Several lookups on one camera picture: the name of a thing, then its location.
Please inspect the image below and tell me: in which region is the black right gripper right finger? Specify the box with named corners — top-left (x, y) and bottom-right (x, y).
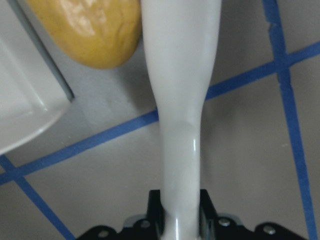
top-left (199, 189), bottom-right (218, 233)

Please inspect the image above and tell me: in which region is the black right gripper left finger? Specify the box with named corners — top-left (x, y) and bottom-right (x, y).
top-left (146, 189), bottom-right (165, 233)

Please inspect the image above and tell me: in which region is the white dustpan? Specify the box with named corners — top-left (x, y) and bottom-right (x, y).
top-left (0, 0), bottom-right (73, 154)

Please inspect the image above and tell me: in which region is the yellow potato-like bread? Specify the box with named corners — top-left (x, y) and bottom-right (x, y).
top-left (26, 0), bottom-right (142, 69)

